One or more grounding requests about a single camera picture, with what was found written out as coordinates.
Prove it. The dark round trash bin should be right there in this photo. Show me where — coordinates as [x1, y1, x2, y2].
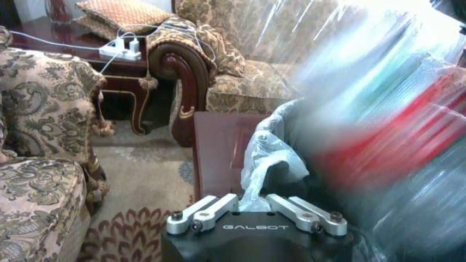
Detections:
[260, 99, 466, 262]

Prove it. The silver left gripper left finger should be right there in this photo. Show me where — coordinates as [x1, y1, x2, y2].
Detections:
[165, 193, 239, 236]

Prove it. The thin white charging cable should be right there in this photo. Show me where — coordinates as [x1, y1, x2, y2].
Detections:
[97, 23, 216, 78]

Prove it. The clear red green plastic package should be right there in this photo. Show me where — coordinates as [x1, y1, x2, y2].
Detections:
[291, 0, 466, 192]

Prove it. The beige floral rug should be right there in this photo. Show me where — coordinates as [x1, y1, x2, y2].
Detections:
[76, 120, 197, 262]

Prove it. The white power strip cable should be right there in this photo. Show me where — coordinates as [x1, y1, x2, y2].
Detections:
[9, 30, 102, 52]

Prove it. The floral upholstered armchair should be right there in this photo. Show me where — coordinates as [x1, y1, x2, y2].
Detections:
[0, 26, 109, 262]

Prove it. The dark wooden side table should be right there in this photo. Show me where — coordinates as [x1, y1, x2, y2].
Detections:
[6, 15, 161, 135]

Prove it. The pale blue bin liner bag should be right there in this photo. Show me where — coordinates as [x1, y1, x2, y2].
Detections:
[239, 100, 311, 213]

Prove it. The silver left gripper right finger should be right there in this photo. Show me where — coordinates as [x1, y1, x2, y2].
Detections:
[264, 193, 348, 236]

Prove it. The reddish brown coffee table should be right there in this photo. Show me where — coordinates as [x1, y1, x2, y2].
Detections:
[192, 111, 277, 203]

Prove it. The beige tassel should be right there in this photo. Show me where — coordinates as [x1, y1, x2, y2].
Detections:
[140, 65, 158, 90]
[90, 90, 116, 138]

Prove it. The white power strip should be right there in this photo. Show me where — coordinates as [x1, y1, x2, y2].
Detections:
[98, 38, 141, 61]

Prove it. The gold patterned cushion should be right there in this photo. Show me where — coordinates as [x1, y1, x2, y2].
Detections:
[73, 0, 175, 42]

